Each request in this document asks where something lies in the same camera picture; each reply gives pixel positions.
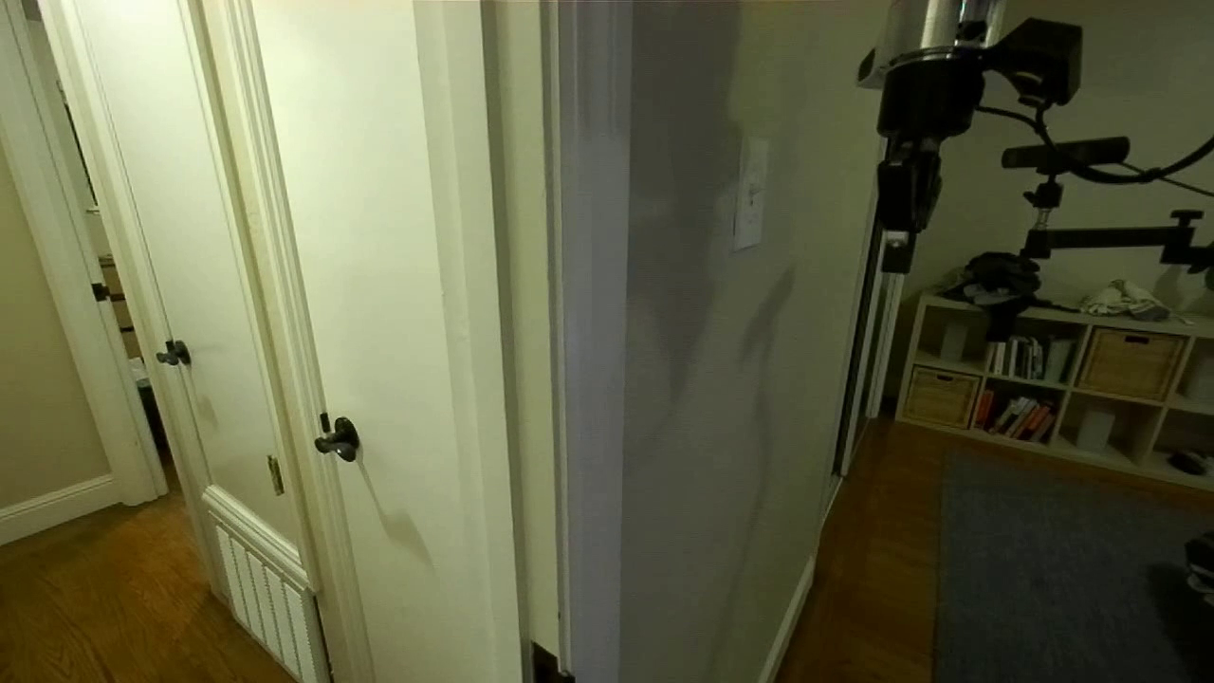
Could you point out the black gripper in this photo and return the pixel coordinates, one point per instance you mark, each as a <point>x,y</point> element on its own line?
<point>929,101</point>

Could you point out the white light switch plate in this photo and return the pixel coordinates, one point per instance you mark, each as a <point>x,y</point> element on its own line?
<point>751,190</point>

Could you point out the black bundled object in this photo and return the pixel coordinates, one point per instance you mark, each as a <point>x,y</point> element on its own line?
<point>998,273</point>

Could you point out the row of pale books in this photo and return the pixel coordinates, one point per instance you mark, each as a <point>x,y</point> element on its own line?
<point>1027,357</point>

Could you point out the small wicker basket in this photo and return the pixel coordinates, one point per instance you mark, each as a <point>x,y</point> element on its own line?
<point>938,396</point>

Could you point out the white crumpled object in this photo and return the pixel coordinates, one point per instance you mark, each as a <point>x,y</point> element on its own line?
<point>1125,302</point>

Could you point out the row of colourful books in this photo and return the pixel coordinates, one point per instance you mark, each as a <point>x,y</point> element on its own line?
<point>1017,418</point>

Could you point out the large wicker basket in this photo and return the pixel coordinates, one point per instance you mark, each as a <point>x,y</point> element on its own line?
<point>1128,367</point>

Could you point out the white cube shelf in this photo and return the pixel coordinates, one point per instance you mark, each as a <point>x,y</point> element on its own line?
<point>1055,437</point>

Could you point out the gray rug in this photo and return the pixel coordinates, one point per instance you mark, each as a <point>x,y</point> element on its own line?
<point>1050,581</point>

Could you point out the black striped object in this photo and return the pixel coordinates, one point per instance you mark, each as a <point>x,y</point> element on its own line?
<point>1199,571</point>

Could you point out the white door with louvered panel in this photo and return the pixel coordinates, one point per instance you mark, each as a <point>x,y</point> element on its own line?
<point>190,230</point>

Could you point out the black round door knob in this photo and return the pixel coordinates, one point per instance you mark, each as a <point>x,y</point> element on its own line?
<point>172,353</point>

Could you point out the small black door knob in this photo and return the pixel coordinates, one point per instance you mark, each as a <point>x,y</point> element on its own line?
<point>104,290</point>

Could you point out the black stereo camera bar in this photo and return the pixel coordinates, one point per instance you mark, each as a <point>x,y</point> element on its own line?
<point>1066,153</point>

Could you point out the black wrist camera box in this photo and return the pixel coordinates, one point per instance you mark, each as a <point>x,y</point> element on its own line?
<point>1041,63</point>

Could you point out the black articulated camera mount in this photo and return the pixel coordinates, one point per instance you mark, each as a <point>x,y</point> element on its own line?
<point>1113,237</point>

